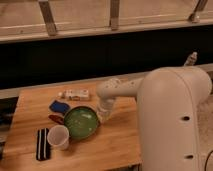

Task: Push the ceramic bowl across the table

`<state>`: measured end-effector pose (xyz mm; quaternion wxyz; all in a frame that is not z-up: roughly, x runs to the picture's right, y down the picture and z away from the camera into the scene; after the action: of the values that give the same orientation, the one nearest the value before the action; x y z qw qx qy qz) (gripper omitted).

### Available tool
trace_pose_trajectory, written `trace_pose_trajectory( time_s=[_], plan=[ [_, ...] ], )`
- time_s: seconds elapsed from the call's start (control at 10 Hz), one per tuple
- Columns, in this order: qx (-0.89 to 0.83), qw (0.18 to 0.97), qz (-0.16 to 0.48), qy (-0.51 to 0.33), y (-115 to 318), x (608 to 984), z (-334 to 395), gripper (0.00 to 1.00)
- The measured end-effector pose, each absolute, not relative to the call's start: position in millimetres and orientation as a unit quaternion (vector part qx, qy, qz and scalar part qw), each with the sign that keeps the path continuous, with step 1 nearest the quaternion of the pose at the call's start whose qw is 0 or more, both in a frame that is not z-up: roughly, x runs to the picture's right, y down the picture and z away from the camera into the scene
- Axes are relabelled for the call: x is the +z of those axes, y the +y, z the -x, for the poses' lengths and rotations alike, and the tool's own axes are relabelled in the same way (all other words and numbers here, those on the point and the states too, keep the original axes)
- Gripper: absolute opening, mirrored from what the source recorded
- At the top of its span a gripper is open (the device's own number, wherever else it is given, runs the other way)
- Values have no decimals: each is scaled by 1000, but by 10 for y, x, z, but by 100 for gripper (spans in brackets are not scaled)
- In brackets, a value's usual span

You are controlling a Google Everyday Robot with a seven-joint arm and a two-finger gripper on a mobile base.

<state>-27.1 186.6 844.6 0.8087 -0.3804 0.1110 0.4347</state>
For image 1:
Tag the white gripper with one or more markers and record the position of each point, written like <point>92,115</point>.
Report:
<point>104,109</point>

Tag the green ceramic bowl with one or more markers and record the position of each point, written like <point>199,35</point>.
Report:
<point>81,121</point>

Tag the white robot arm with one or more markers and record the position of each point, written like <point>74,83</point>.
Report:
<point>167,99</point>

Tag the white toothpaste box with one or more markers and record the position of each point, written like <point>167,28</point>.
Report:
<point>75,94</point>

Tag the blue sponge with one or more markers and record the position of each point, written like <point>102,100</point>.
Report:
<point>59,107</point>

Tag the white plastic cup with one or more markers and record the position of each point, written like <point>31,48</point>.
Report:
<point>58,137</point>

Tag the metal railing post right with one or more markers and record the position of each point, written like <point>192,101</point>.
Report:
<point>195,15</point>

